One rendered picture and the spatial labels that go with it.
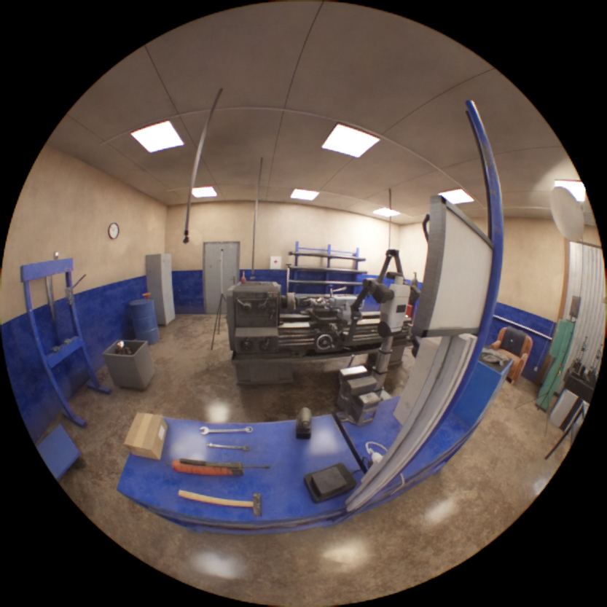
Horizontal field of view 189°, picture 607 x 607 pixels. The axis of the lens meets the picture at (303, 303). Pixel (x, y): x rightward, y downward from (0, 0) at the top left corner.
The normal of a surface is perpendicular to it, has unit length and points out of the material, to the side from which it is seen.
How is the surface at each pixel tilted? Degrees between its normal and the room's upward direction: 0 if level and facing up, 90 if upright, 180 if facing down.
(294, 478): 0
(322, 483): 0
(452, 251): 90
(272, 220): 90
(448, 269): 90
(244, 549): 0
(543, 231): 90
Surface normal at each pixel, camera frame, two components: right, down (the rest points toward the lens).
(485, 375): -0.97, 0.00
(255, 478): 0.05, -0.97
